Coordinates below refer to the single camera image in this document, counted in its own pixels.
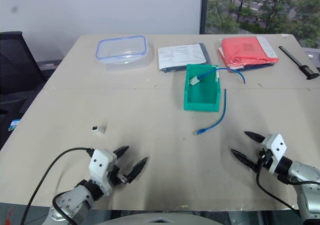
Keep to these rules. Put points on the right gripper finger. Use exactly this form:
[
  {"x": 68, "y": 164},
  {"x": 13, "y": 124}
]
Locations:
[
  {"x": 242, "y": 157},
  {"x": 255, "y": 136}
]

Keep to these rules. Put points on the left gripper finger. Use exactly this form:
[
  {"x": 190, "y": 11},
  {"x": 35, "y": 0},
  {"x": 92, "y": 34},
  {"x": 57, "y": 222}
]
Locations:
[
  {"x": 137, "y": 168},
  {"x": 121, "y": 150}
]

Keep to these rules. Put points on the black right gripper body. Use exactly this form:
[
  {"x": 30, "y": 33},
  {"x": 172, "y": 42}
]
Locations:
[{"x": 265, "y": 160}]

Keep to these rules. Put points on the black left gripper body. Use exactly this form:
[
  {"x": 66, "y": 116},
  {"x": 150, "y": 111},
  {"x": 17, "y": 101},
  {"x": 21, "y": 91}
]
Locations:
[{"x": 115, "y": 176}]

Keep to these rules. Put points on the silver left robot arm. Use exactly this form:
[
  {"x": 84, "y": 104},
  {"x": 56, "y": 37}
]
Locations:
[{"x": 72, "y": 203}]

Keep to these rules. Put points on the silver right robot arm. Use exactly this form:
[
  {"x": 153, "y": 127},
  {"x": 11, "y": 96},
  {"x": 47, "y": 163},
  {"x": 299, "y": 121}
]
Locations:
[{"x": 303, "y": 171}]

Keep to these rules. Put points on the small white connector block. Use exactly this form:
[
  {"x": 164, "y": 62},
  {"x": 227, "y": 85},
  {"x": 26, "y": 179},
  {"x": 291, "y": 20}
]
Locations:
[{"x": 98, "y": 130}]

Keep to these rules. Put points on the green plastic bin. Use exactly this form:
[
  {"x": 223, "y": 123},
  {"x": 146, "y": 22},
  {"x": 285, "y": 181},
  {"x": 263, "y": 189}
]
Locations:
[{"x": 200, "y": 96}]

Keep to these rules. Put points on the red bagged package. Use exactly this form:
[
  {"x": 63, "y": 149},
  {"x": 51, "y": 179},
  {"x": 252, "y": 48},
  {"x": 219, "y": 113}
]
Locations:
[{"x": 245, "y": 50}]

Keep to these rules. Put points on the black caliper-like tool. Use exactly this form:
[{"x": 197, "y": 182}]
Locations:
[{"x": 290, "y": 56}]

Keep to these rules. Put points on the clear blue-rimmed plastic container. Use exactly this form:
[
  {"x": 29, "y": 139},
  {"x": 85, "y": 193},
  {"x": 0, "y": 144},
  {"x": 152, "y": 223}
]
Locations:
[{"x": 122, "y": 62}]

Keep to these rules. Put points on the bagged printed paper sheet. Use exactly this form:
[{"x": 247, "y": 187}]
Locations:
[{"x": 180, "y": 56}]

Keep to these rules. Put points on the small blue-white card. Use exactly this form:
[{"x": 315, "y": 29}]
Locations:
[{"x": 14, "y": 125}]

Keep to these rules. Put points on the black mesh office chair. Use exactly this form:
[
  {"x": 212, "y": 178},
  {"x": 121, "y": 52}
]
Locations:
[{"x": 15, "y": 60}]

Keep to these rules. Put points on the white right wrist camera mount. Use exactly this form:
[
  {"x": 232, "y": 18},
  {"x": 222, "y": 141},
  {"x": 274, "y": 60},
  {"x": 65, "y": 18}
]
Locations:
[{"x": 277, "y": 145}]

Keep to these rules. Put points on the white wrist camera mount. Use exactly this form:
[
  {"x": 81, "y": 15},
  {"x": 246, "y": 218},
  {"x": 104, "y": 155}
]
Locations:
[
  {"x": 277, "y": 145},
  {"x": 100, "y": 160}
]

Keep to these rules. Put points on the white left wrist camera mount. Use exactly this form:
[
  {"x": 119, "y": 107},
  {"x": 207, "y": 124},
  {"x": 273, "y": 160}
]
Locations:
[{"x": 100, "y": 160}]

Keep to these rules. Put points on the dark window frame post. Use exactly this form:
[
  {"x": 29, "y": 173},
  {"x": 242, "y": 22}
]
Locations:
[{"x": 203, "y": 10}]

